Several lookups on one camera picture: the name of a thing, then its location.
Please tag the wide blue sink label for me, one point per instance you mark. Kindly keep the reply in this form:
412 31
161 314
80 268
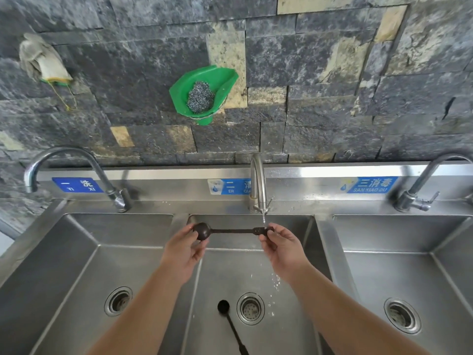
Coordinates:
369 185

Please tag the person's left forearm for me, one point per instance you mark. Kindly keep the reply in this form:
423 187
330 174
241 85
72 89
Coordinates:
144 314

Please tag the chrome faucet with lever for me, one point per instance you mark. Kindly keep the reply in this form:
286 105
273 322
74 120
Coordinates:
410 199

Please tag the steel wool scrubber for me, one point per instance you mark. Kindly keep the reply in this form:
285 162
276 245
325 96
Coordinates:
200 97

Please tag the person's right forearm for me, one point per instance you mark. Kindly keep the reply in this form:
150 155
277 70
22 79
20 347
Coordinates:
340 317

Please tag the blue sink label with droplet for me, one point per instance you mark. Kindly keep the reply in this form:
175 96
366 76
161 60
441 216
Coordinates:
229 187

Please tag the round steel drain strainer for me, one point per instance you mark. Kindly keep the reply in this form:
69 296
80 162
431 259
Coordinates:
402 315
250 308
118 301

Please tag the green plastic wall holder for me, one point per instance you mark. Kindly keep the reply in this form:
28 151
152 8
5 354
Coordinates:
218 79

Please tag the dirty white work glove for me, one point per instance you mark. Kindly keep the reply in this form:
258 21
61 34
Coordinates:
42 59

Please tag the brushed steel gooseneck faucet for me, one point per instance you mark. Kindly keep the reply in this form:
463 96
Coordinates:
258 181

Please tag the person's right hand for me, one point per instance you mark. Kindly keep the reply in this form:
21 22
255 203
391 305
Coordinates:
286 255

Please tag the person's right thumb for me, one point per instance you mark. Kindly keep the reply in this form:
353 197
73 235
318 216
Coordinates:
266 243

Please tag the person's left thumb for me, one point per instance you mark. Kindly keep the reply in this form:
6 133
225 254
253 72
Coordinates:
201 250

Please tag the curved chrome faucet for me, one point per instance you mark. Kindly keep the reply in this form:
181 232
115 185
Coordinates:
66 151

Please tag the stainless steel triple sink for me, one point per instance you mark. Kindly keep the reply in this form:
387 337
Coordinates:
147 232

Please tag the person's left hand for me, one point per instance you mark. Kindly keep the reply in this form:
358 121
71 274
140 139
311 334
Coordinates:
179 255

